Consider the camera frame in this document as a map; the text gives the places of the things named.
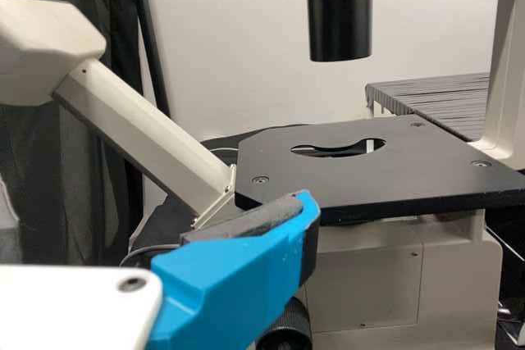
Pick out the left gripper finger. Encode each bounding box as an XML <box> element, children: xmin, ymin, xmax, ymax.
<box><xmin>145</xmin><ymin>189</ymin><xmax>322</xmax><ymax>350</ymax></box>

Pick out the cream microscope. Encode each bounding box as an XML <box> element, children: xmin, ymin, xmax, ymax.
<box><xmin>0</xmin><ymin>0</ymin><xmax>525</xmax><ymax>350</ymax></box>

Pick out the black platform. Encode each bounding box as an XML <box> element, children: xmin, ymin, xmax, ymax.
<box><xmin>364</xmin><ymin>72</ymin><xmax>493</xmax><ymax>143</ymax></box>

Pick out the grey wire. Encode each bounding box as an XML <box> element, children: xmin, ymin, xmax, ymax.
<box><xmin>120</xmin><ymin>242</ymin><xmax>182</xmax><ymax>269</ymax></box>

